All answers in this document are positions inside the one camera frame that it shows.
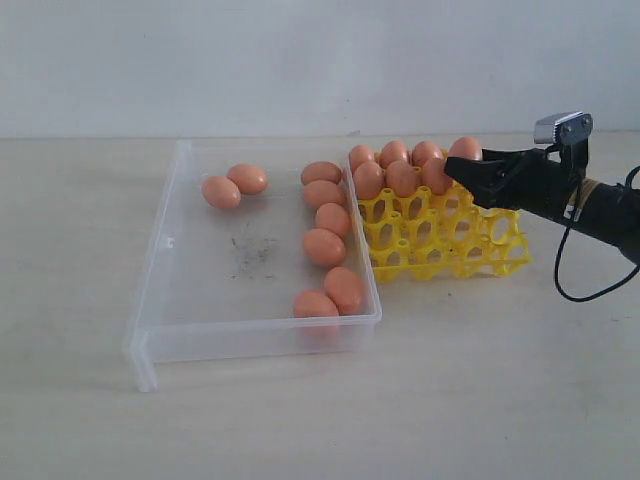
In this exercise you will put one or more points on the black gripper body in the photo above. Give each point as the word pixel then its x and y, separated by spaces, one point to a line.
pixel 544 181

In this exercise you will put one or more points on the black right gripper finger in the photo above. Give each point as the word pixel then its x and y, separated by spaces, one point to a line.
pixel 480 177

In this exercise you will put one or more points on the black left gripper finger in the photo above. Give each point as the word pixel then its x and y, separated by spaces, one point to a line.
pixel 502 155

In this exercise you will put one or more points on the brown egg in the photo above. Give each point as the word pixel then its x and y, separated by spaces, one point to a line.
pixel 323 247
pixel 333 217
pixel 368 180
pixel 425 151
pixel 321 170
pixel 360 154
pixel 467 147
pixel 319 192
pixel 220 192
pixel 250 179
pixel 402 178
pixel 434 177
pixel 393 151
pixel 346 289

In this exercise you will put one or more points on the yellow plastic egg tray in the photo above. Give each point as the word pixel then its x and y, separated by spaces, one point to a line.
pixel 427 235

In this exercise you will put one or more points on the clear plastic bin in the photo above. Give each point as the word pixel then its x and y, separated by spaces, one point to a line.
pixel 222 283

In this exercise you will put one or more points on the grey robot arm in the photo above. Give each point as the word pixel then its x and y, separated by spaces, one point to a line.
pixel 608 213

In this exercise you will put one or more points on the brown egg frontmost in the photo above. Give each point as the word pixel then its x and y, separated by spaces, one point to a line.
pixel 314 303

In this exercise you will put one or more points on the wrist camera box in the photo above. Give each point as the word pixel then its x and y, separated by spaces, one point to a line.
pixel 563 129

